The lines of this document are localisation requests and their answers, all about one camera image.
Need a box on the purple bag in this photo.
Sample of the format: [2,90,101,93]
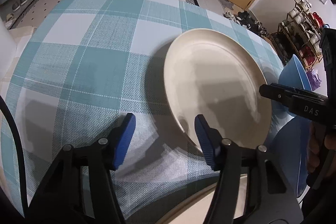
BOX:
[306,68,322,91]

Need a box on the white electric kettle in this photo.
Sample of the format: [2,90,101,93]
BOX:
[0,21,17,73]

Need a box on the right hand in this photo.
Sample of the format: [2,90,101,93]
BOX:
[306,122,335,176]

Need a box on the large blue bowl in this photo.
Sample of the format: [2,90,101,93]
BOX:
[270,116,310,198]

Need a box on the black cable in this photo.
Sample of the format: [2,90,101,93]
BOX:
[0,95,29,218]

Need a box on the bamboo shoe rack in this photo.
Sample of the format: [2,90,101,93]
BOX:
[270,0,329,71]

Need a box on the teal plaid tablecloth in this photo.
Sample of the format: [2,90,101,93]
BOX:
[1,0,283,223]

